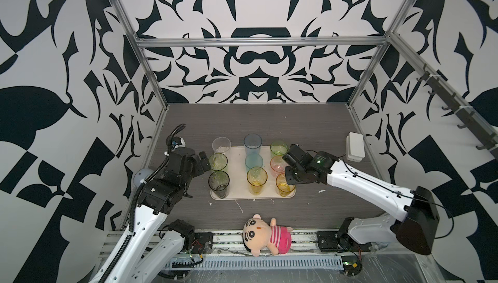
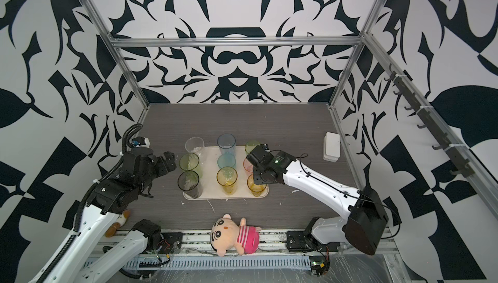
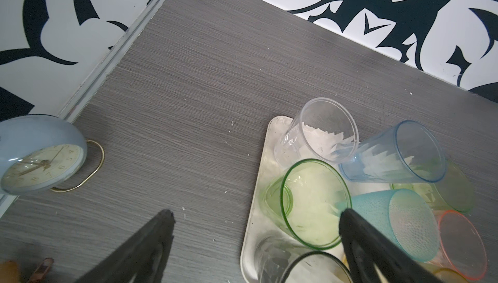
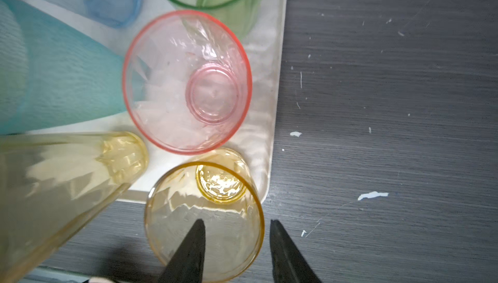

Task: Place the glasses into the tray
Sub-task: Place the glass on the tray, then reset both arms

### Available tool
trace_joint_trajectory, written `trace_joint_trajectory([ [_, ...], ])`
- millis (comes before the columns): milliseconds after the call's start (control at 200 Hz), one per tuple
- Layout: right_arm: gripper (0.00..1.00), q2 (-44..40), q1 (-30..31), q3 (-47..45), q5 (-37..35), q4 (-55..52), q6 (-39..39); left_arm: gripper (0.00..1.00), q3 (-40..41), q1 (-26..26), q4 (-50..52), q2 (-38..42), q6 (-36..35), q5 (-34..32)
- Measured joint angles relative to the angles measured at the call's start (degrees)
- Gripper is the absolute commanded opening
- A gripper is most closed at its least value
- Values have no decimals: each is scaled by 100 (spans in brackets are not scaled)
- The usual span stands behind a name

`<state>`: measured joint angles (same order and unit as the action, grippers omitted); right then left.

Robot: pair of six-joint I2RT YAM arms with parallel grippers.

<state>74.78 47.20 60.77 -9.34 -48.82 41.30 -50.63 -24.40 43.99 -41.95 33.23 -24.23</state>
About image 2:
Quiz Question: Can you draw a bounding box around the pink plastic cup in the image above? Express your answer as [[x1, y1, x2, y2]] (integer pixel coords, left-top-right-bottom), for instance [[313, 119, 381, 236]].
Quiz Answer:
[[243, 159, 254, 174]]

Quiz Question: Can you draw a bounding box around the short yellow plastic cup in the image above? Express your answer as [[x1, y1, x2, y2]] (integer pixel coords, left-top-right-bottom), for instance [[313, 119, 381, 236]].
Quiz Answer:
[[246, 175, 267, 197]]

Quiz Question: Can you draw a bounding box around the short green plastic cup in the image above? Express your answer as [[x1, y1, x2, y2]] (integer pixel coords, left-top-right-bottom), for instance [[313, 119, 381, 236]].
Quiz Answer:
[[245, 140, 261, 155]]

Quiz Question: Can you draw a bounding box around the tall yellow plastic cup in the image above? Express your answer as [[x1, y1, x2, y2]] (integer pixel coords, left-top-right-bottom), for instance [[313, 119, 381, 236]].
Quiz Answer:
[[217, 166, 238, 195]]

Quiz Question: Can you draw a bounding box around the teal plastic cup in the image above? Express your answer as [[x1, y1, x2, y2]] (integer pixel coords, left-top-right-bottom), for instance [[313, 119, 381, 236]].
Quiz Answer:
[[217, 153, 236, 169]]

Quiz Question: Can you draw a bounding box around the tall green plastic cup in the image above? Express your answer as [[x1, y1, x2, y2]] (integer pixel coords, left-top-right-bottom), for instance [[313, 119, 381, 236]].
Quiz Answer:
[[179, 153, 202, 178]]

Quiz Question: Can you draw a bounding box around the tall blue plastic cup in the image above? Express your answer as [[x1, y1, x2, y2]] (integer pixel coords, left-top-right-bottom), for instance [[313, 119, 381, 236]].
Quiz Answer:
[[217, 133, 236, 155]]

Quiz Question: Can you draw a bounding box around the dark grey plastic cup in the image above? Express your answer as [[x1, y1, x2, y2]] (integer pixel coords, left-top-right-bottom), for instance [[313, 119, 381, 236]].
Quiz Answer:
[[177, 170, 202, 199]]

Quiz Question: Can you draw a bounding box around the clear plastic cup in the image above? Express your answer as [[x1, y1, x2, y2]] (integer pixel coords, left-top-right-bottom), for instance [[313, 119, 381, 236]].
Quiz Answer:
[[185, 137, 206, 163]]

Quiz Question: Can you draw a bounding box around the beige plastic tray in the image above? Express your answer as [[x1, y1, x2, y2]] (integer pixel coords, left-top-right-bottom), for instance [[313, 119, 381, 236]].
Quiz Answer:
[[183, 146, 270, 201]]

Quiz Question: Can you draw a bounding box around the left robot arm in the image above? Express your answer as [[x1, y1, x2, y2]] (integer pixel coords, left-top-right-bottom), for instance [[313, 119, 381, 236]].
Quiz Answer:
[[32, 147, 176, 282]]

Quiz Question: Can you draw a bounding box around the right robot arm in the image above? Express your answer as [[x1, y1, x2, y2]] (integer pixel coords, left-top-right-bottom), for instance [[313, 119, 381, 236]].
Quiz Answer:
[[246, 144, 389, 255]]

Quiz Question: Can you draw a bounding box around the cartoon boy plush doll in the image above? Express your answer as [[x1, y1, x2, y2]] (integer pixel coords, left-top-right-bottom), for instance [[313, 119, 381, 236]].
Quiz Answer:
[[210, 214, 262, 257]]

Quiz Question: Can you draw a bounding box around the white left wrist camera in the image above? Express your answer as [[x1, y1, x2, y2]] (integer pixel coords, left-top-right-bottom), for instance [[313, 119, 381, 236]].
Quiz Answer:
[[128, 137, 150, 148]]

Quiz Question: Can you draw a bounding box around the white wall box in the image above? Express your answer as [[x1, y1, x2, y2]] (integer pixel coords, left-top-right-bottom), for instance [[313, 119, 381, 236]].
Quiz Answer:
[[323, 132, 341, 162]]

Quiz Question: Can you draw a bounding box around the brown white plush keychain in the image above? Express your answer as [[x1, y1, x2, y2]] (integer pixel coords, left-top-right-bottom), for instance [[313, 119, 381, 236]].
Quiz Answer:
[[105, 209, 131, 238]]

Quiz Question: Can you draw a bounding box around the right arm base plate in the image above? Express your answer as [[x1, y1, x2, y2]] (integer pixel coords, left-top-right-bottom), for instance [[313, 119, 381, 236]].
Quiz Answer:
[[286, 231, 341, 253]]

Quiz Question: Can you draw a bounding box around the white slotted cable duct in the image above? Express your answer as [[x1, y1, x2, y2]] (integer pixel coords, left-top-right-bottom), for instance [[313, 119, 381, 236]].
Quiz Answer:
[[83, 254, 312, 271]]

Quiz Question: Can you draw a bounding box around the wall hook rail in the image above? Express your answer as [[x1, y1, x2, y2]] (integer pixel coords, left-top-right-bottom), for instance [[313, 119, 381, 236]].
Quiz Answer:
[[385, 63, 475, 178]]

